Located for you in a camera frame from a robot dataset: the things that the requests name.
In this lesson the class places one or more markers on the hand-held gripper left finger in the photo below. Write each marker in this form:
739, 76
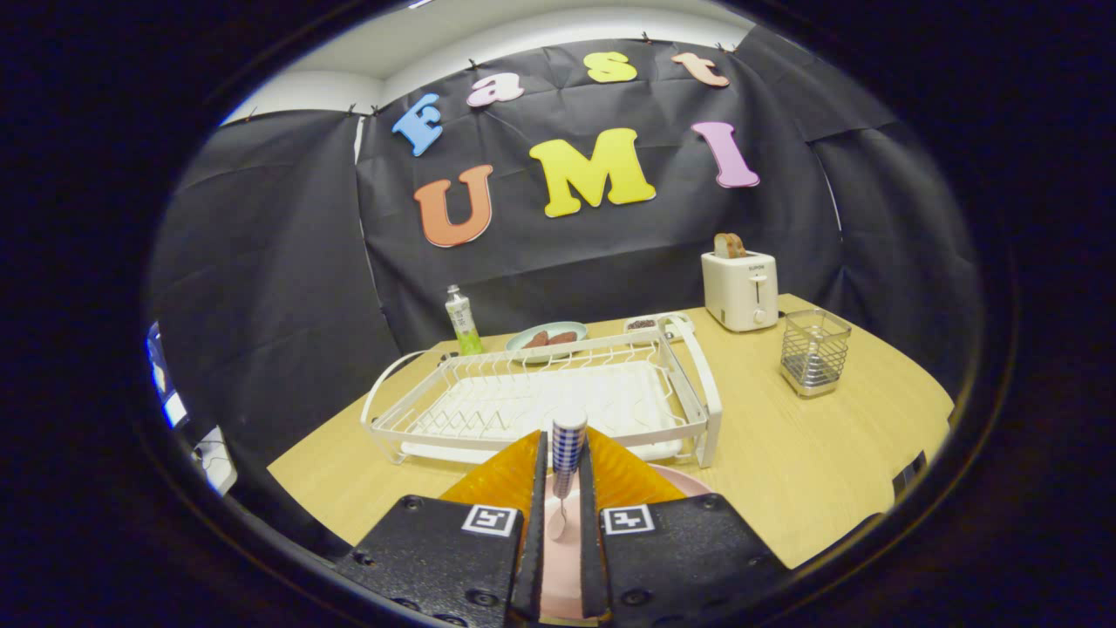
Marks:
536, 523

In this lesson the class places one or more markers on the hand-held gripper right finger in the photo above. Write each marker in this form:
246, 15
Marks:
588, 523

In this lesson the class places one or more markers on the pink plate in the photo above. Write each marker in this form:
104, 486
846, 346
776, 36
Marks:
567, 576

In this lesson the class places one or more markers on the light green plate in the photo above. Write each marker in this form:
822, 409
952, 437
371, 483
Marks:
558, 325

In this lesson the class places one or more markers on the white drain tray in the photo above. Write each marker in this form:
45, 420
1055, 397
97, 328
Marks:
610, 397

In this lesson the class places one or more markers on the brown meat patty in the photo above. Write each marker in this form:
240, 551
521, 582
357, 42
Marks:
534, 340
562, 337

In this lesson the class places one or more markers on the clear bottle with green liquid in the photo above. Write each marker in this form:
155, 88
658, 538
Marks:
464, 327

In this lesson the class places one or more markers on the white divided grain tray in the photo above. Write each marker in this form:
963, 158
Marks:
656, 319

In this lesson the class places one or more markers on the white toaster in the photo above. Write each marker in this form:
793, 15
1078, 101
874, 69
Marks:
737, 292

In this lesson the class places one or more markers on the brown toast slice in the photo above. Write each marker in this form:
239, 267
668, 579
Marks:
728, 246

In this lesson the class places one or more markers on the black table clamp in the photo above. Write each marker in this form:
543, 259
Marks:
908, 475

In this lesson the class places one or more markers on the white flat object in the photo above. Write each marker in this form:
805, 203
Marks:
216, 458

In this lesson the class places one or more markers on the blue and white object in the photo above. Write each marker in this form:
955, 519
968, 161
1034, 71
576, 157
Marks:
166, 384

